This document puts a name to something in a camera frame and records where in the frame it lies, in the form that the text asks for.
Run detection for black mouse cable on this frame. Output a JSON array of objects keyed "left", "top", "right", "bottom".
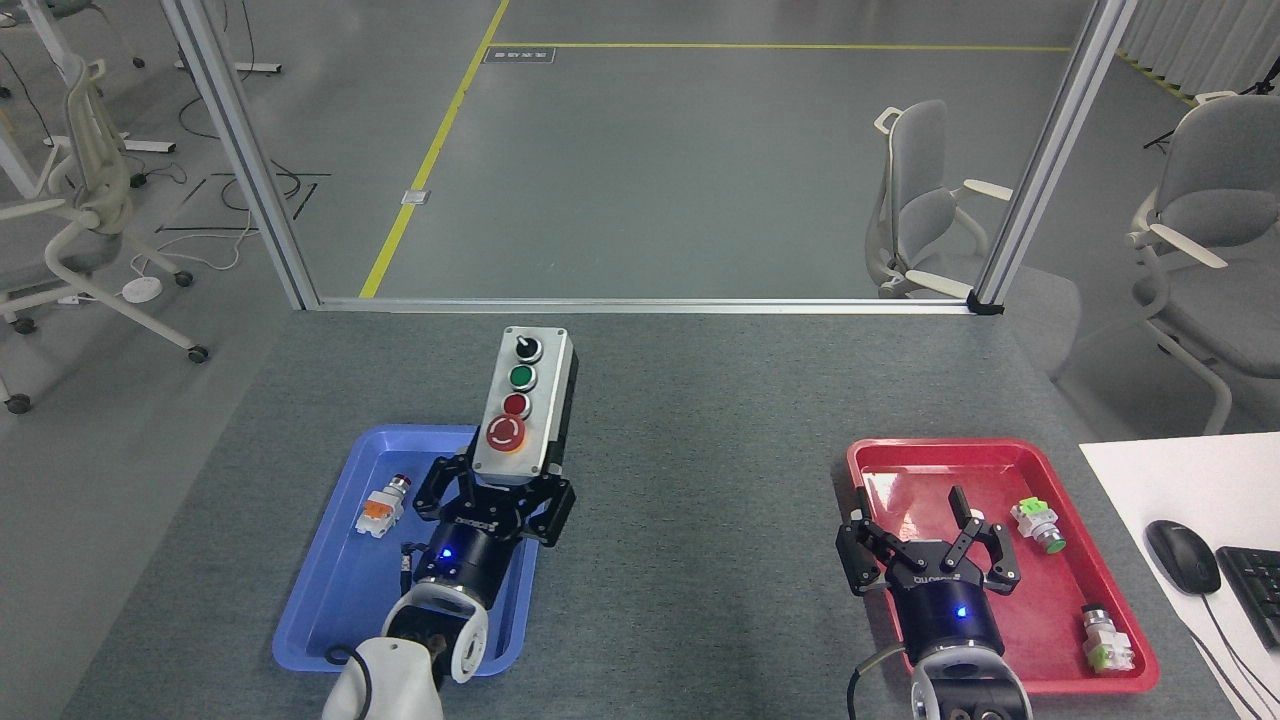
[{"left": 1180, "top": 592, "right": 1280, "bottom": 720}]

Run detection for black floor cable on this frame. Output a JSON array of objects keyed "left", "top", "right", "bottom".
[{"left": 155, "top": 168, "right": 333, "bottom": 236}]

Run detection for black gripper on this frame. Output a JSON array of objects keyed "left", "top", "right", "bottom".
[
  {"left": 836, "top": 486, "right": 1024, "bottom": 664},
  {"left": 412, "top": 452, "right": 578, "bottom": 607}
]

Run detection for green push button switch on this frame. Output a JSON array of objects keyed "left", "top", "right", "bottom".
[
  {"left": 1010, "top": 496, "right": 1068, "bottom": 556},
  {"left": 1080, "top": 603, "right": 1137, "bottom": 675}
]

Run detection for silver aluminium frame rail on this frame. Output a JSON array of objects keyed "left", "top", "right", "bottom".
[{"left": 305, "top": 296, "right": 976, "bottom": 316}]

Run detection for white desk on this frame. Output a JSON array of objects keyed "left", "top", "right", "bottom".
[{"left": 1078, "top": 432, "right": 1280, "bottom": 720}]

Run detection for white desk leg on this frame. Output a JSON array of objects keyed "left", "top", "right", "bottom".
[{"left": 175, "top": 0, "right": 283, "bottom": 77}]

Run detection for red plastic tray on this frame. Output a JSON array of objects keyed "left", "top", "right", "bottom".
[{"left": 846, "top": 437, "right": 1161, "bottom": 696}]

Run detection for blue plastic tray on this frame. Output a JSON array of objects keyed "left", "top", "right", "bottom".
[{"left": 272, "top": 425, "right": 555, "bottom": 678}]

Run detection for black keyboard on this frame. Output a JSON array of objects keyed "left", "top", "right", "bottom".
[{"left": 1216, "top": 545, "right": 1280, "bottom": 651}]

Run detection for grey office chair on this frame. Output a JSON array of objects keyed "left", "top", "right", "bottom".
[
  {"left": 1125, "top": 92, "right": 1280, "bottom": 436},
  {"left": 865, "top": 99, "right": 1083, "bottom": 383}
]

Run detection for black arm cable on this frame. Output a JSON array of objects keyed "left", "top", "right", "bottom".
[{"left": 847, "top": 645, "right": 911, "bottom": 720}]

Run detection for beige mesh office chair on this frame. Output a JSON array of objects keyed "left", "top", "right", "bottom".
[{"left": 0, "top": 55, "right": 211, "bottom": 416}]

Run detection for grey four-button control box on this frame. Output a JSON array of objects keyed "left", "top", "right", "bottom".
[{"left": 470, "top": 325, "right": 580, "bottom": 488}]

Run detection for white floor cable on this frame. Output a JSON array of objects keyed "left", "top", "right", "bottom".
[{"left": 130, "top": 205, "right": 259, "bottom": 279}]

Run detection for pale grey curtain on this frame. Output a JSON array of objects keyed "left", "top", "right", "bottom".
[{"left": 1115, "top": 0, "right": 1280, "bottom": 97}]

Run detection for orange push button switch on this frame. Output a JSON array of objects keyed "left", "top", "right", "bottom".
[{"left": 356, "top": 474, "right": 414, "bottom": 539}]

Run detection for silver aluminium frame post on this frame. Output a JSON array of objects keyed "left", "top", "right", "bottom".
[
  {"left": 968, "top": 0, "right": 1141, "bottom": 317},
  {"left": 160, "top": 0, "right": 321, "bottom": 311}
]

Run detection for black computer mouse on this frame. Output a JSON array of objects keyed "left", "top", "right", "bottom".
[{"left": 1145, "top": 519, "right": 1223, "bottom": 597}]

